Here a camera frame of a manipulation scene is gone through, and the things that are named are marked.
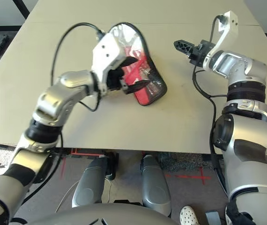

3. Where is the white floor cable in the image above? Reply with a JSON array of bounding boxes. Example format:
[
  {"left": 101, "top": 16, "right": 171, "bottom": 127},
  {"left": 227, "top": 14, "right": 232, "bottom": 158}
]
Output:
[{"left": 55, "top": 180, "right": 80, "bottom": 211}]

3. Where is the grey robot right leg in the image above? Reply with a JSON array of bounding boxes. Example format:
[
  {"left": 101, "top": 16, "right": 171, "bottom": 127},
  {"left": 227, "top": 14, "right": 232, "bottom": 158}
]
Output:
[{"left": 140, "top": 153, "right": 171, "bottom": 215}]

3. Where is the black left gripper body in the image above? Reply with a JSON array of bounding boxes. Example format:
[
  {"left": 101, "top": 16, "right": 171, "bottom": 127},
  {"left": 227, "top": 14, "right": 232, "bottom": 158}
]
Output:
[{"left": 105, "top": 67, "right": 127, "bottom": 92}]

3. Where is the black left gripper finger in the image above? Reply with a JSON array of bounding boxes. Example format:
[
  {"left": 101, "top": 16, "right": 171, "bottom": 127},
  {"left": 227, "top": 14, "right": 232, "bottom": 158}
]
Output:
[
  {"left": 121, "top": 56, "right": 139, "bottom": 68},
  {"left": 123, "top": 79, "right": 152, "bottom": 95}
]

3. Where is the red black paddle case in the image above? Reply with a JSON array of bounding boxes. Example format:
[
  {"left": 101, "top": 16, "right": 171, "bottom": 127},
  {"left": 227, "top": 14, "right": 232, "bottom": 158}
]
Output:
[{"left": 107, "top": 22, "right": 168, "bottom": 106}]

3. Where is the grey robot torso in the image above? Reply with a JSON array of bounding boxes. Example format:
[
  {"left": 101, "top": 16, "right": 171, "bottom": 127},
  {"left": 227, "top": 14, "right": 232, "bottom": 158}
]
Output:
[{"left": 55, "top": 202, "right": 178, "bottom": 225}]

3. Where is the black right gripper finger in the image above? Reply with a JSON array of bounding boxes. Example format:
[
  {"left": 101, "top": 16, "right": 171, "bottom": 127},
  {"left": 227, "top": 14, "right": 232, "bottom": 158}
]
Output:
[{"left": 173, "top": 39, "right": 194, "bottom": 56}]

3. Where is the white perforated clog shoe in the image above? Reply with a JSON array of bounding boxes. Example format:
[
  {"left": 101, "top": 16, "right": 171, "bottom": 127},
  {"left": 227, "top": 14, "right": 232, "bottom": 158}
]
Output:
[{"left": 179, "top": 205, "right": 199, "bottom": 225}]

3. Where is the grey robot left leg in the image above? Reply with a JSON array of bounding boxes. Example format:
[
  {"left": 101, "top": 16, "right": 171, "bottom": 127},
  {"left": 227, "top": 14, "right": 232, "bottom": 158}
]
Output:
[{"left": 72, "top": 153, "right": 119, "bottom": 208}]

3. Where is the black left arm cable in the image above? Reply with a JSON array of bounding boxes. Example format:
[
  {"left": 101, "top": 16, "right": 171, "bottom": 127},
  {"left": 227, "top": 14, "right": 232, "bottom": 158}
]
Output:
[{"left": 51, "top": 22, "right": 107, "bottom": 112}]

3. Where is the grey robot leg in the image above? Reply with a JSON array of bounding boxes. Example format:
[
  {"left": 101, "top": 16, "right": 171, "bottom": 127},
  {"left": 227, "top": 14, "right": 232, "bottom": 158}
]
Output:
[
  {"left": 72, "top": 153, "right": 119, "bottom": 208},
  {"left": 140, "top": 153, "right": 171, "bottom": 215}
]

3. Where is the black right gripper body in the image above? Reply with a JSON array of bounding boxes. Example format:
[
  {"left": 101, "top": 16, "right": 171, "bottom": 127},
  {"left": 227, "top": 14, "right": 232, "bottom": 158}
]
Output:
[{"left": 189, "top": 39, "right": 215, "bottom": 69}]

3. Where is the grey foot pedal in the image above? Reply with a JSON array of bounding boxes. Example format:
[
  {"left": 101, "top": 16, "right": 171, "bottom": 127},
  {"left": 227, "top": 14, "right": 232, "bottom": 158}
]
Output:
[{"left": 205, "top": 210, "right": 221, "bottom": 225}]

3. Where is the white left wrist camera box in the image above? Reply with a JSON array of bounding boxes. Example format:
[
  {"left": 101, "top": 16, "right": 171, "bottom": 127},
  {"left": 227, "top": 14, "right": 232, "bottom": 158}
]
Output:
[{"left": 92, "top": 32, "right": 126, "bottom": 91}]

